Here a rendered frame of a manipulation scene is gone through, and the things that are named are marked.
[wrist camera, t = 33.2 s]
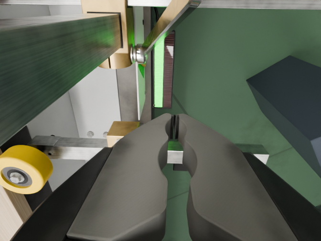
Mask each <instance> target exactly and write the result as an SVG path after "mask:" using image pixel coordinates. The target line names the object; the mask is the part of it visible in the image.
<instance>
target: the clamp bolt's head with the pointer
mask: <svg viewBox="0 0 321 241"><path fill-rule="evenodd" d="M144 58H145V62H146V61H147V55H146V56H144ZM131 61H132V63H134V62H136V45H134V44H132V45H131ZM141 65H142V66H143V67H145V66H146V63H145V64H141Z"/></svg>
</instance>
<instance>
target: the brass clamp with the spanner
mask: <svg viewBox="0 0 321 241"><path fill-rule="evenodd" d="M80 1H81V7H82V13H83V14H84V13H107V14H119V17H120V29H121V41H122V47H121V48H120V49H118V50H117V51H116V52H115V53H113V55H111V56H110V57H109V58H108V59H106V60H105V61H104V62H103V63H101V64H100V65H99V66H98V67H100V68H105V69H110V68H112V69H120V68H126V67H129V66H131V65H132V64H133V63H132V61H131V45H132V44H134V45H135V42H134V22H133V6H128V2H127V0H80Z"/></svg>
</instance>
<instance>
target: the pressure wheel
mask: <svg viewBox="0 0 321 241"><path fill-rule="evenodd" d="M52 173H53V164H52V162H51V160H50V159H49V158H48V156H47V155H45V154H44V153H43V152H42V151H41V150H38V149H36V148H34V147H31V146H27V145H16V146H12V147H10V148H9V149H7V150H6V151H5V152H4V153H3V154H2V155H1V156H0V185H2V186H3V187H4V188H6V189H8V190H10V191H13V192H16V193H20V194H32V193H36V192H38V191H39V190H41V189H42V187H43V186H44V185H45V183H46V182H47V180H48V179H49V178H50V176H51V175H52Z"/></svg>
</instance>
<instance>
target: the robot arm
mask: <svg viewBox="0 0 321 241"><path fill-rule="evenodd" d="M173 129H174V134H175V139H176V140H178V142H179V143H180V144H181V145H182V146H183V156H182V164H183V166H184V167H185V168H186V169H187V170H188V172H189V173H190V175H191V180H190V187H189V194H188V201H187V209H186V212H187V220H188V228H189V235H190V237H191V239H192V241H321V205H319V206H314V205H312V204H311V203H310V202H309V201H308V200H307V199H306V198H305V197H304V196H302V195H301V194H300V193H299V192H298V191H296V190H295V189H294V188H293V187H292V186H290V185H289V184H288V183H287V182H286V181H284V180H283V179H282V178H281V177H280V176H278V175H277V174H276V173H275V172H274V171H272V170H271V169H270V168H269V167H268V166H266V165H265V164H264V163H263V162H262V161H260V160H259V159H258V158H257V157H256V156H254V155H253V154H252V153H251V152H242V151H241V150H240V149H239V148H238V147H237V146H236V145H235V144H233V143H232V142H231V141H230V140H228V139H227V138H226V137H224V136H223V135H222V134H220V133H218V132H217V131H215V130H213V129H211V128H210V127H208V126H206V125H204V124H202V123H201V122H199V121H197V120H195V119H194V118H192V117H190V116H188V115H186V114H177V115H171V114H169V113H164V114H162V115H160V116H159V117H157V118H155V119H153V120H151V121H149V122H147V123H145V124H143V125H141V126H139V127H138V128H136V129H134V130H133V131H131V132H130V133H128V134H127V135H125V136H124V137H122V138H121V139H120V140H119V141H117V142H116V143H115V144H114V145H113V146H112V147H104V148H103V149H102V150H101V151H99V152H98V153H97V154H96V155H95V156H94V157H92V158H91V159H90V160H89V161H88V162H87V163H85V164H84V165H83V166H82V167H81V168H80V169H78V170H77V171H76V172H75V173H74V174H73V175H72V176H70V177H69V178H68V179H67V180H66V181H64V182H63V183H62V184H61V185H60V186H59V187H58V188H57V189H56V190H55V191H53V192H52V193H51V194H50V195H49V196H48V197H47V198H46V199H45V200H44V201H43V202H42V203H41V204H40V205H39V206H38V207H37V208H36V209H35V210H34V211H33V212H32V214H31V215H30V216H29V217H28V218H27V219H26V220H25V222H24V223H23V224H22V225H21V226H20V227H19V229H18V230H17V231H16V233H15V234H14V235H13V237H12V238H11V239H10V241H162V239H163V238H164V235H165V228H166V210H167V190H168V180H167V178H166V177H165V175H164V174H163V172H162V169H163V168H164V167H165V166H166V164H167V159H168V142H169V141H170V139H173Z"/></svg>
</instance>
